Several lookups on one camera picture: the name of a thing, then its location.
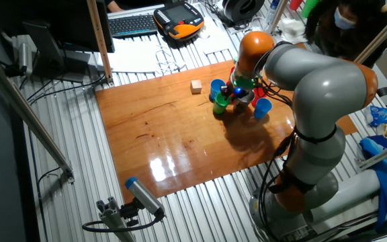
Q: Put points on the clear drinking glass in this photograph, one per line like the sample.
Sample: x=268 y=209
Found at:
x=259 y=24

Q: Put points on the aluminium profile bar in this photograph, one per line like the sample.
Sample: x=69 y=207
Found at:
x=381 y=154

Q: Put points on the orange and black teach pendant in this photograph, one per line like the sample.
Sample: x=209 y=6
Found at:
x=180 y=20

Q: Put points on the aluminium profile camera stand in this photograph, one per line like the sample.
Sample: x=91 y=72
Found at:
x=113 y=218

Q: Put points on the wooden frame post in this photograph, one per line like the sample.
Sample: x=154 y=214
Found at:
x=99 y=40

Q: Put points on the red cup stack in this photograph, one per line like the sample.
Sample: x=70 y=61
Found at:
x=296 y=3

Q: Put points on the silver camera with blue end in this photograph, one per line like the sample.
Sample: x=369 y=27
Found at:
x=143 y=196

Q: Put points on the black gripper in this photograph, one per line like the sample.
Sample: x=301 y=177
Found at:
x=238 y=92

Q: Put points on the silver cylinder device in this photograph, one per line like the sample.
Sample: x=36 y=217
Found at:
x=25 y=58

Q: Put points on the varnished wooden board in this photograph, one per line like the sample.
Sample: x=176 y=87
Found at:
x=166 y=141

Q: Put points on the white printed paper sheet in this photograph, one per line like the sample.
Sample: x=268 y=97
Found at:
x=136 y=57

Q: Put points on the blue tissue packet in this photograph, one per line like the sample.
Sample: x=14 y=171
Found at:
x=383 y=116

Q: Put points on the white crumpled tissue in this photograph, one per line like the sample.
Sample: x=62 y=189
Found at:
x=291 y=30

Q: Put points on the white round device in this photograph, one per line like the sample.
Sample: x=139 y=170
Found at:
x=204 y=33

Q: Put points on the blue plastic cup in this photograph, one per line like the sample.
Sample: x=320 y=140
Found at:
x=215 y=90
x=262 y=111

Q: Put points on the aluminium frame strut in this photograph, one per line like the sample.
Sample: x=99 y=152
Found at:
x=29 y=117

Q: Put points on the white blank paper sheet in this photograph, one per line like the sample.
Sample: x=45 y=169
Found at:
x=213 y=33

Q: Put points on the masked person with dark hair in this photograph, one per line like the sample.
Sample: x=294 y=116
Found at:
x=344 y=33

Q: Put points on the light wooden cube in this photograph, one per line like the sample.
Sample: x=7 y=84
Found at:
x=195 y=86

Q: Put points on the black computer keyboard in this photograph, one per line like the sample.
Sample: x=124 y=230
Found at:
x=133 y=25

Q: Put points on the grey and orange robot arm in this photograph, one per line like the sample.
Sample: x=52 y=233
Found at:
x=324 y=90

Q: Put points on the green cup stack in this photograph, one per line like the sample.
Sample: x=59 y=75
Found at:
x=309 y=6

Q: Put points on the clear plastic bottle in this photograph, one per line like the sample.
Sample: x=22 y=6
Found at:
x=272 y=10

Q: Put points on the black computer monitor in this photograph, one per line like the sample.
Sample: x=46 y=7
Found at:
x=62 y=23

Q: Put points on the white roll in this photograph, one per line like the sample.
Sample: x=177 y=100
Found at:
x=348 y=195

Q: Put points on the person in dark sleeve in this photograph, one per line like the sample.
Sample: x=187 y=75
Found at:
x=113 y=6

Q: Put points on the black filament spool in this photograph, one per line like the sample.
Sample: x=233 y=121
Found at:
x=242 y=9

